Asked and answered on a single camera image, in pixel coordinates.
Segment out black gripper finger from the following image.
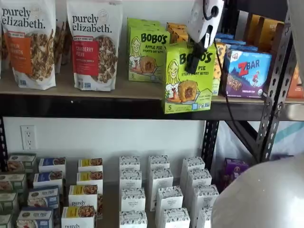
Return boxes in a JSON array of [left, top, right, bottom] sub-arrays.
[[188, 26, 213, 73]]

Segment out white perforated gripper body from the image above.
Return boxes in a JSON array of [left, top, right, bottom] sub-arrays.
[[187, 0, 225, 45]]

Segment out green Bobo's apple pie box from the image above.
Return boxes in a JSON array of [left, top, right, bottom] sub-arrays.
[[127, 17, 162, 26], [128, 30, 171, 83], [162, 42, 216, 114], [128, 23, 167, 33]]

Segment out blue Zbar snack box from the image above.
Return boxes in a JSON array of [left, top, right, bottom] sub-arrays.
[[219, 39, 247, 47], [223, 48, 273, 99], [215, 33, 235, 40], [227, 44, 259, 53]]

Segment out yellow Bobo's peanut butter box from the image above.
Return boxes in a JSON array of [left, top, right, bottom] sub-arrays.
[[210, 42, 227, 96], [170, 29, 190, 45], [166, 22, 188, 31]]

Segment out orange cereal box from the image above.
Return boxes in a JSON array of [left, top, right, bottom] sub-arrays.
[[286, 63, 304, 99], [244, 13, 263, 46], [257, 16, 285, 52]]

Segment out light wooden shelf board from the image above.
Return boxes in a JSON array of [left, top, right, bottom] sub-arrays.
[[284, 97, 304, 105], [0, 60, 270, 105]]

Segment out black metal shelf rack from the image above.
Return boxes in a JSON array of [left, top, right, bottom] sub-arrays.
[[284, 102, 304, 122], [0, 0, 298, 171]]

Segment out white yellow granola box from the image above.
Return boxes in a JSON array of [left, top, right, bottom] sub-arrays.
[[76, 170, 104, 193], [68, 184, 99, 214], [77, 157, 104, 173], [61, 205, 96, 228]]

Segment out blue white granola box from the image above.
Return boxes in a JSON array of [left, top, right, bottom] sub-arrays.
[[32, 170, 64, 190], [38, 156, 67, 173], [16, 206, 54, 228], [27, 186, 60, 209]]

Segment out green granola box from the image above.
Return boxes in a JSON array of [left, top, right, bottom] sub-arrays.
[[0, 172, 27, 193], [7, 152, 37, 173], [0, 191, 19, 213], [0, 213, 13, 228]]

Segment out translucent plastic sheet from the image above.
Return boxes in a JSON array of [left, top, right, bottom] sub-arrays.
[[217, 120, 295, 167]]

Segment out purely elizabeth red label bag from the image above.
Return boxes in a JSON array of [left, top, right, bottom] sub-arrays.
[[66, 0, 124, 92]]

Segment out white patterned carton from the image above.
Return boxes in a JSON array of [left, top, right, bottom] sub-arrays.
[[155, 186, 184, 216], [149, 155, 171, 171], [159, 207, 190, 228], [119, 210, 148, 228], [121, 187, 146, 212], [180, 156, 206, 190], [119, 169, 143, 190], [196, 206, 215, 228], [191, 184, 219, 210], [119, 156, 141, 171], [148, 168, 174, 211], [186, 168, 212, 190]]

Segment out purely elizabeth small boxes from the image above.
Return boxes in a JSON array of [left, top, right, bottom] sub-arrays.
[[0, 154, 221, 228]]

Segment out purely elizabeth orange label bag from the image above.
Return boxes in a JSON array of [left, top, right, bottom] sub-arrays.
[[1, 0, 57, 90]]

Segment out white wall outlet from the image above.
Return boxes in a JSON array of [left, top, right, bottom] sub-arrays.
[[20, 124, 37, 151]]

